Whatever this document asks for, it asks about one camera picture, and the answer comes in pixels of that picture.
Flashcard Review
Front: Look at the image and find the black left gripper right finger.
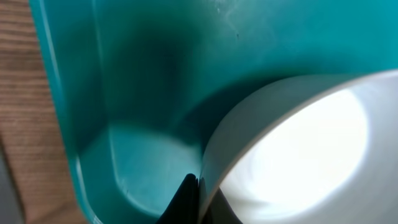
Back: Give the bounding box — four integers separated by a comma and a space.
201, 189, 242, 224

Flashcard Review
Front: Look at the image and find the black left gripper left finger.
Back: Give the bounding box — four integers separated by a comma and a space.
156, 174, 199, 224

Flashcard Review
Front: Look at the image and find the small white bowl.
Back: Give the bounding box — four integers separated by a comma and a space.
198, 70, 397, 223

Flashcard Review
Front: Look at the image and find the teal plastic tray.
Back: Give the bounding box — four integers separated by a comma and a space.
30, 0, 397, 223

